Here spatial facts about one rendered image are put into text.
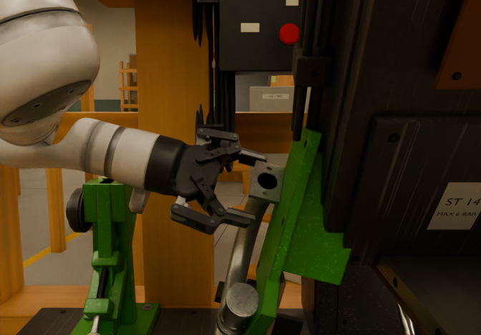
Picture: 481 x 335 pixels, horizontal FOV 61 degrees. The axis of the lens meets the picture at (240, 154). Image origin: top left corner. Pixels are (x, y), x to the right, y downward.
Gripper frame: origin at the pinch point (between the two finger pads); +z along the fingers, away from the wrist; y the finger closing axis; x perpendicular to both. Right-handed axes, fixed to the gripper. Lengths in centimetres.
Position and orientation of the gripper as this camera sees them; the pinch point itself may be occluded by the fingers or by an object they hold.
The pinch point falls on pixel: (256, 190)
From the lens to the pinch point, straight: 54.8
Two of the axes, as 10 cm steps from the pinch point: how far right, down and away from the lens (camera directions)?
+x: -1.8, 5.7, 8.0
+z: 9.7, 2.6, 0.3
